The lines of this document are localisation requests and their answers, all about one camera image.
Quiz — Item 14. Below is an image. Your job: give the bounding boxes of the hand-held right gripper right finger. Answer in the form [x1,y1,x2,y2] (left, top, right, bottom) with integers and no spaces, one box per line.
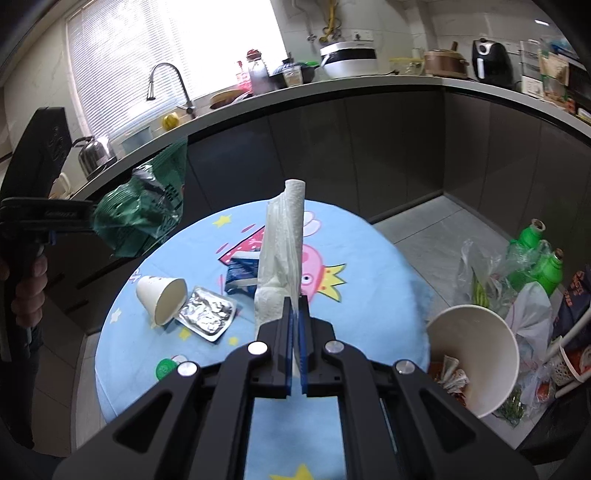
[298,295,539,480]

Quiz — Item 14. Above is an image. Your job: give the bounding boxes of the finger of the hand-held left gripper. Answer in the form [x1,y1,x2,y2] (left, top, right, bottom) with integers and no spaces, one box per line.
[0,198,99,221]
[32,220,100,245]

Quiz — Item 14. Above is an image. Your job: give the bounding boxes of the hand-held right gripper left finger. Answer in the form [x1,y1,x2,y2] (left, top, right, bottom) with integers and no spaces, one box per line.
[51,295,294,480]

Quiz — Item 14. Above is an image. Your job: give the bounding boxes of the green silver snack bag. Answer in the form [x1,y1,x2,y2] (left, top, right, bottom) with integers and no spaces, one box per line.
[92,137,189,259]

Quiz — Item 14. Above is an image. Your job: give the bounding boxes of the white paper towel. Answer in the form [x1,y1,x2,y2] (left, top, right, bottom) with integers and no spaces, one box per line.
[253,179,308,344]

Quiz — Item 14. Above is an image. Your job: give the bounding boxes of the large white paper bucket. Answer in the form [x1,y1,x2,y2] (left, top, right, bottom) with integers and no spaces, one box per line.
[425,305,521,418]

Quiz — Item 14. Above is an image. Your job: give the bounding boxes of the person's left hand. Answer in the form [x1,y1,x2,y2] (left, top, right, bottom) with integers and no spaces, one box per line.
[0,254,49,330]

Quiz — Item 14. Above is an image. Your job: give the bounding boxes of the steel kettle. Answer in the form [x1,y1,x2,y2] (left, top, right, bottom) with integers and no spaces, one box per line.
[71,135,117,178]

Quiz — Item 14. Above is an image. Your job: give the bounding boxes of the blue cartoon tablecloth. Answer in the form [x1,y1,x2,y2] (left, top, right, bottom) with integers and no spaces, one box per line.
[93,199,432,480]

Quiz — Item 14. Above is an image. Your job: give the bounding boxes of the silver foil tray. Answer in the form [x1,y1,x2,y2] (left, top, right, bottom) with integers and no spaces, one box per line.
[178,286,238,343]

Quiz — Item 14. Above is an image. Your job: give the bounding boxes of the dark blue white packet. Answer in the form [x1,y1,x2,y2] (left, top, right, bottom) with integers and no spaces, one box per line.
[224,251,262,296]

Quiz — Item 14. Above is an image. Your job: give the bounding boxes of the pale plastic tub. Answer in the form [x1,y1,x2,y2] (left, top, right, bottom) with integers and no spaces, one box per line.
[120,124,154,155]

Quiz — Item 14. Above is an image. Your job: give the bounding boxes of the white paper cup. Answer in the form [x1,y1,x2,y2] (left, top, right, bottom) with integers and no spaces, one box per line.
[135,274,188,329]

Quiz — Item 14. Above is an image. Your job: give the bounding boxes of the green bottle cap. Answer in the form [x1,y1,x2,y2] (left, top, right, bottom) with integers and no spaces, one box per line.
[154,357,181,381]

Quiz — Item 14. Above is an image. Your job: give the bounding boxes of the steel kitchen faucet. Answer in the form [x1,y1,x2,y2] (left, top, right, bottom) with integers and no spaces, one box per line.
[147,62,197,116]

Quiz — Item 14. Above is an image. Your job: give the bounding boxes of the white window blind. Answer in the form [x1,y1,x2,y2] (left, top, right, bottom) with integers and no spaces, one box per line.
[65,0,287,139]

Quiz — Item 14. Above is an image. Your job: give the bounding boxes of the wooden bowl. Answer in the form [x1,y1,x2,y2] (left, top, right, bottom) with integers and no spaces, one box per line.
[210,89,245,109]

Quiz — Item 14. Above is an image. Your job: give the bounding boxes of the clear plastic bag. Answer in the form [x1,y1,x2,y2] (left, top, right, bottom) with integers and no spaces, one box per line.
[457,237,513,315]

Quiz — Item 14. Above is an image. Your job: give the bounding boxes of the kitchen counter with dark cabinets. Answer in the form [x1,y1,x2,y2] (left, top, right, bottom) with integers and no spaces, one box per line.
[0,74,591,333]

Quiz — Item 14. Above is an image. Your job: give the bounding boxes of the glass jar with red lid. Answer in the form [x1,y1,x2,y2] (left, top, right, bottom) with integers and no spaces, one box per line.
[246,48,271,95]

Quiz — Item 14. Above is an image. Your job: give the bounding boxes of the white plastic bag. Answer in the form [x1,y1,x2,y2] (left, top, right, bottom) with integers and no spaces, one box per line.
[505,281,555,370]

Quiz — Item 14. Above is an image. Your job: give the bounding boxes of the green plastic bottle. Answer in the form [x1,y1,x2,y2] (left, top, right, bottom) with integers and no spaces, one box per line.
[508,219,548,278]
[531,249,565,296]

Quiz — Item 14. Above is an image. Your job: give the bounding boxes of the dark ceramic pot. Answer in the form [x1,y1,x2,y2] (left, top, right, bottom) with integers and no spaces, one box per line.
[270,58,319,88]

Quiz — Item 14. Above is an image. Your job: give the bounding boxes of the white storage rack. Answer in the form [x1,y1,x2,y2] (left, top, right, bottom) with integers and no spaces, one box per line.
[545,323,591,402]

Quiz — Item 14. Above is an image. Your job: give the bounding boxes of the dark bag with orange print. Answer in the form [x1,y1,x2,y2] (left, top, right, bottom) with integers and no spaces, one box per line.
[551,265,591,342]

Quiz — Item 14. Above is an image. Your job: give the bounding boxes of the white rice cooker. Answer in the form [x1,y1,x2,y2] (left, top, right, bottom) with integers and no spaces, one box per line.
[320,39,379,80]

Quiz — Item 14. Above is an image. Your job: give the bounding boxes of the brown cooking pot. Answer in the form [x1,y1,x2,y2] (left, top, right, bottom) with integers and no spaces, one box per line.
[424,41,471,79]

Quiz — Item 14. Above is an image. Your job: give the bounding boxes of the black air fryer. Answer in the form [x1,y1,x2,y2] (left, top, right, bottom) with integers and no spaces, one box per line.
[471,38,512,88]

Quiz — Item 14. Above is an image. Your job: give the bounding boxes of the white countertop appliance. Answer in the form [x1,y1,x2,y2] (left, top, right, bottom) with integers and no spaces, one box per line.
[519,41,546,99]

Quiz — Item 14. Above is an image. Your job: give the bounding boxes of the green beige food bag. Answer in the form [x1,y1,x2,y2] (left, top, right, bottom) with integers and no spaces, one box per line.
[540,51,570,100]

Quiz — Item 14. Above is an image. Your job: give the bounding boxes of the black countertop oven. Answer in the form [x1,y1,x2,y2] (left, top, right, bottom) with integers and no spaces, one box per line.
[566,55,591,123]

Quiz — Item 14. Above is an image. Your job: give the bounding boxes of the yellow hose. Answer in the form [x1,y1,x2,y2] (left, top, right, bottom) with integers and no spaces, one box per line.
[321,0,342,40]

